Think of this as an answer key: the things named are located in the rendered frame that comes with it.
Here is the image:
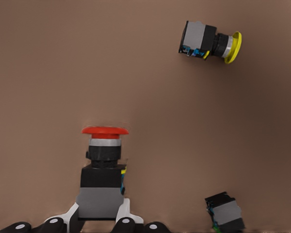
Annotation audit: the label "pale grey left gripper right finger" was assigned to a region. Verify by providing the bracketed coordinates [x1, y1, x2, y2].
[114, 198, 145, 225]

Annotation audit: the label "green push-button switch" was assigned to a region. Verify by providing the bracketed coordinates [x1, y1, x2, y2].
[205, 191, 246, 233]

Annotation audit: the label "yellow mushroom push-button switch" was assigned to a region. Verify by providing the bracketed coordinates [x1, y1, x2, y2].
[178, 20, 243, 65]

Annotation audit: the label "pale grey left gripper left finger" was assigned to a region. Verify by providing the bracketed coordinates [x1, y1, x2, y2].
[44, 202, 80, 233]

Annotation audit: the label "red mushroom push-button switch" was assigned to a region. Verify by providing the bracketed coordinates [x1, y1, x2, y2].
[77, 126, 129, 221]

